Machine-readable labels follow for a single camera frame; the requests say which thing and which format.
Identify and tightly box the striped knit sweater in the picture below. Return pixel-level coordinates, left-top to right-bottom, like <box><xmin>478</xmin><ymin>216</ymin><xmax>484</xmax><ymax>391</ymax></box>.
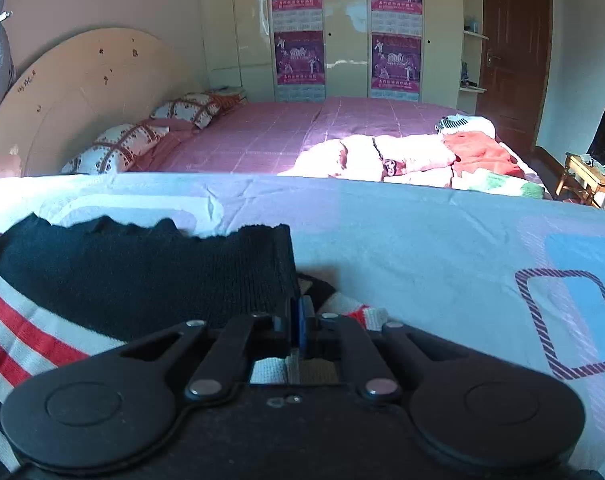
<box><xmin>0</xmin><ymin>215</ymin><xmax>388</xmax><ymax>479</ymax></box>

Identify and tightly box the pile of folded clothes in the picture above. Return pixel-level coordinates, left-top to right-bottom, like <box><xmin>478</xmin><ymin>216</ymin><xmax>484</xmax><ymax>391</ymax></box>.
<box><xmin>280</xmin><ymin>114</ymin><xmax>548</xmax><ymax>200</ymax></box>

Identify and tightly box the pink bed cover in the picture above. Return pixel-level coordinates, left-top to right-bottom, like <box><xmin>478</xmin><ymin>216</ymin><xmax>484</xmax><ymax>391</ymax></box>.
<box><xmin>132</xmin><ymin>98</ymin><xmax>459</xmax><ymax>174</ymax></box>

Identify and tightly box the far patterned pillow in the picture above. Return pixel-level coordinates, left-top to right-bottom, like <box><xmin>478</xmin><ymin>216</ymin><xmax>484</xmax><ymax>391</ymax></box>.
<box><xmin>150</xmin><ymin>93</ymin><xmax>237</xmax><ymax>129</ymax></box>

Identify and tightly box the patterned pillow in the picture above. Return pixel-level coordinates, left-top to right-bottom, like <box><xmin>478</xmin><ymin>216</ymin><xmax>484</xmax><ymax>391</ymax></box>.
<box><xmin>150</xmin><ymin>93</ymin><xmax>237</xmax><ymax>129</ymax></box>
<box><xmin>60</xmin><ymin>124</ymin><xmax>169</xmax><ymax>174</ymax></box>

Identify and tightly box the lower left pink poster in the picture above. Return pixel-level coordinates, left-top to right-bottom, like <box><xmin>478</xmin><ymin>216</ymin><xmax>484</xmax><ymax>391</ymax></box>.
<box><xmin>274</xmin><ymin>30</ymin><xmax>325</xmax><ymax>102</ymax></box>

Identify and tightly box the near patterned pillow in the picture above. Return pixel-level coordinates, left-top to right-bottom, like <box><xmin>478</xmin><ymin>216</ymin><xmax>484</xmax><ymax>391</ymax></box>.
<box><xmin>60</xmin><ymin>124</ymin><xmax>169</xmax><ymax>174</ymax></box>

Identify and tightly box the patterned light blue bedsheet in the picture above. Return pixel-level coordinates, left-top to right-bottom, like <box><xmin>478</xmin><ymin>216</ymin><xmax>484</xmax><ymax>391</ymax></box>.
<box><xmin>0</xmin><ymin>174</ymin><xmax>605</xmax><ymax>478</ymax></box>

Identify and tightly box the lower right pink poster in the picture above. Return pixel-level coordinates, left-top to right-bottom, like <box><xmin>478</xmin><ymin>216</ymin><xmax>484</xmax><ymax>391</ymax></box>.
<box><xmin>370</xmin><ymin>34</ymin><xmax>422</xmax><ymax>102</ymax></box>

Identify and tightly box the cream wardrobe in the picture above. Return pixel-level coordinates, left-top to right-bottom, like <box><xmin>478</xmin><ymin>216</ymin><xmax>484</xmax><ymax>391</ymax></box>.
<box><xmin>200</xmin><ymin>0</ymin><xmax>465</xmax><ymax>108</ymax></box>

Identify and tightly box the wooden side table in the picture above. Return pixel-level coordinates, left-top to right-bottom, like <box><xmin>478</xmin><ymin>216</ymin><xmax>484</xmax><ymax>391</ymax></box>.
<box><xmin>555</xmin><ymin>154</ymin><xmax>605</xmax><ymax>210</ymax></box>

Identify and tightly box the beige round headboard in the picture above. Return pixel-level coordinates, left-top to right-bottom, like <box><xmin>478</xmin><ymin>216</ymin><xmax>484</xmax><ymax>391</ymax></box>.
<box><xmin>0</xmin><ymin>28</ymin><xmax>202</xmax><ymax>178</ymax></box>

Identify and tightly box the brown wooden door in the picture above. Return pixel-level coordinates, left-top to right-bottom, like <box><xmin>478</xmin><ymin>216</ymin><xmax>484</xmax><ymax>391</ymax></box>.
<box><xmin>477</xmin><ymin>0</ymin><xmax>552</xmax><ymax>156</ymax></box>

